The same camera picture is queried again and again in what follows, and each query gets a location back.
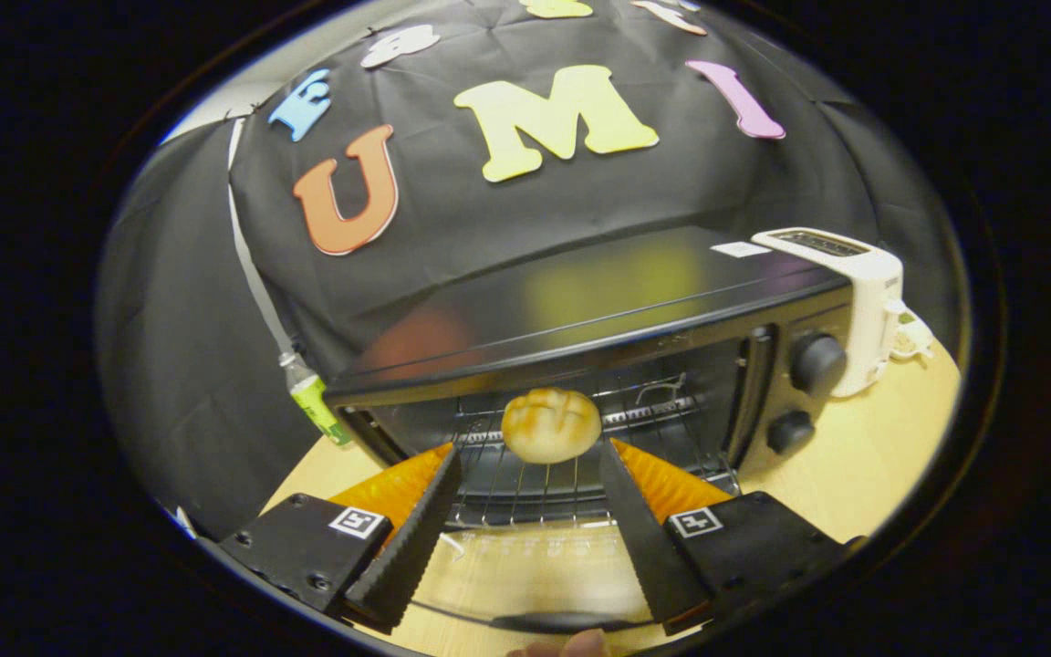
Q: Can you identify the white pop-up toaster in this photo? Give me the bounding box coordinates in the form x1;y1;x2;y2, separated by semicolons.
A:
752;227;906;399

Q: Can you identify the black backdrop cloth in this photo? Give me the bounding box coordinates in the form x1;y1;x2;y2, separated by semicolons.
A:
97;0;964;539

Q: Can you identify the green label water bottle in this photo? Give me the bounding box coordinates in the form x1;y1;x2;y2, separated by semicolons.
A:
279;351;353;448

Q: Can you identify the golden bread roll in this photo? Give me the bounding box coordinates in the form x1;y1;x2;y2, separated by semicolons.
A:
501;387;602;464

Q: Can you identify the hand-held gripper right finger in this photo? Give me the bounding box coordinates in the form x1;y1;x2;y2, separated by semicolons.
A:
599;439;859;636

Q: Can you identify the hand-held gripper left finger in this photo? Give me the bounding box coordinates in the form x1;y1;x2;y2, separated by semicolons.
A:
217;445;463;632

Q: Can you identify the black toaster oven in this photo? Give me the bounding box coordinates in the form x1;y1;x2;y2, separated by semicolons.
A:
325;226;855;635

